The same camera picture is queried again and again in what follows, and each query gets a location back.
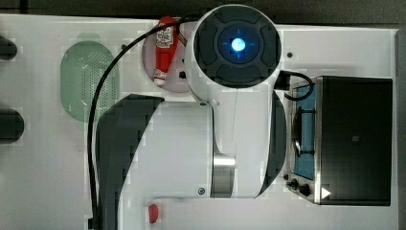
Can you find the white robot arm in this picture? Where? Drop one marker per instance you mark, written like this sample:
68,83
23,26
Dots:
218,145

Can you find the grey round plate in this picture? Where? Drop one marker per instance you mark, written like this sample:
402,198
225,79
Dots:
176,78

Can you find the red ketchup bottle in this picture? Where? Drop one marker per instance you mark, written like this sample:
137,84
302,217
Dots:
165,49

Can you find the red toy strawberry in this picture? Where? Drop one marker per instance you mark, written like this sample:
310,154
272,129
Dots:
153,213

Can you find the green perforated colander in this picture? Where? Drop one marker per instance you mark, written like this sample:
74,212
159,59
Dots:
81,70

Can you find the black toaster oven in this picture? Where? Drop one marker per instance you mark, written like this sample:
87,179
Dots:
341,141

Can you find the black round container lower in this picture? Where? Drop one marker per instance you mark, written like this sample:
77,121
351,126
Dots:
11,126

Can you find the black cylinder upper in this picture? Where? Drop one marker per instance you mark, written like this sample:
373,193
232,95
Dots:
8,49

